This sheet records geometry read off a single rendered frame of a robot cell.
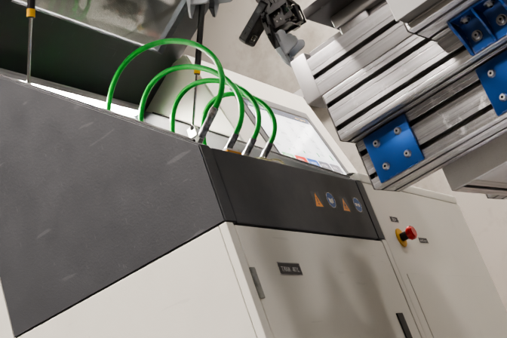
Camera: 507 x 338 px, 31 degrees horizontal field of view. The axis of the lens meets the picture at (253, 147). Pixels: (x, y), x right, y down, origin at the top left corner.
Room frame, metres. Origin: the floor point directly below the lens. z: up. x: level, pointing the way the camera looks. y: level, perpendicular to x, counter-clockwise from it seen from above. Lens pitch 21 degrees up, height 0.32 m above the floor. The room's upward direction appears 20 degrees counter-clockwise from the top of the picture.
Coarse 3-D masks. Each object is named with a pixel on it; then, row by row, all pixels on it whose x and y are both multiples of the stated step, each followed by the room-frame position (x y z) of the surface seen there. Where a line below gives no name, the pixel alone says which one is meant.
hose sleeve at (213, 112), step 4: (212, 108) 1.93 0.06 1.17; (216, 108) 1.93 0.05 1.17; (208, 112) 1.94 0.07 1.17; (212, 112) 1.93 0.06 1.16; (216, 112) 1.94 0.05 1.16; (208, 116) 1.94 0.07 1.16; (212, 116) 1.94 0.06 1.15; (204, 120) 1.95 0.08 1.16; (208, 120) 1.94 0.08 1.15; (212, 120) 1.95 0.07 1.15; (204, 124) 1.95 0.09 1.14; (208, 124) 1.95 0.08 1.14; (204, 128) 1.95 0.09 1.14; (208, 128) 1.96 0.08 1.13; (200, 132) 1.96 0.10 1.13; (204, 132) 1.96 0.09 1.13; (200, 136) 1.96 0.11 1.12; (204, 136) 1.96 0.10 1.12
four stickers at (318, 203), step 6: (312, 192) 1.92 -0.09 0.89; (324, 192) 1.97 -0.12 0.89; (330, 192) 2.00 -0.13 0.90; (318, 198) 1.94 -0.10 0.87; (330, 198) 1.99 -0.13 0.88; (342, 198) 2.05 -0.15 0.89; (354, 198) 2.11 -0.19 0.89; (318, 204) 1.92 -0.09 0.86; (330, 204) 1.98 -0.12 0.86; (342, 204) 2.03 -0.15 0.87; (348, 204) 2.06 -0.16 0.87; (354, 204) 2.09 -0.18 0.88; (360, 204) 2.13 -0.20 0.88; (348, 210) 2.05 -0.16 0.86; (360, 210) 2.11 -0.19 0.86
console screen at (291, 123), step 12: (252, 108) 2.50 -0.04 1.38; (276, 108) 2.68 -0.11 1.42; (288, 108) 2.77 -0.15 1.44; (252, 120) 2.45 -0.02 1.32; (264, 120) 2.52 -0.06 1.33; (276, 120) 2.60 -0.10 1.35; (288, 120) 2.69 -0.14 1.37; (300, 120) 2.78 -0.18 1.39; (264, 132) 2.47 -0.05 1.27; (288, 132) 2.62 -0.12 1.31; (300, 132) 2.71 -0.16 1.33; (312, 132) 2.81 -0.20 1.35; (276, 144) 2.48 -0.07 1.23; (288, 144) 2.56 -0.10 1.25; (300, 144) 2.64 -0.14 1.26; (312, 144) 2.73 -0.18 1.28; (324, 144) 2.83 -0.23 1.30; (300, 156) 2.58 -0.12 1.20; (312, 156) 2.66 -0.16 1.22; (324, 156) 2.75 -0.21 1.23; (336, 156) 2.85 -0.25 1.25; (336, 168) 2.77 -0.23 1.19
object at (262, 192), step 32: (224, 160) 1.63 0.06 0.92; (256, 160) 1.74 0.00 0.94; (256, 192) 1.70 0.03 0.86; (288, 192) 1.82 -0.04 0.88; (320, 192) 1.95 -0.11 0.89; (352, 192) 2.11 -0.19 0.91; (256, 224) 1.66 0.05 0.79; (288, 224) 1.77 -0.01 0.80; (320, 224) 1.90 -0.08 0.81; (352, 224) 2.05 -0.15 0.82
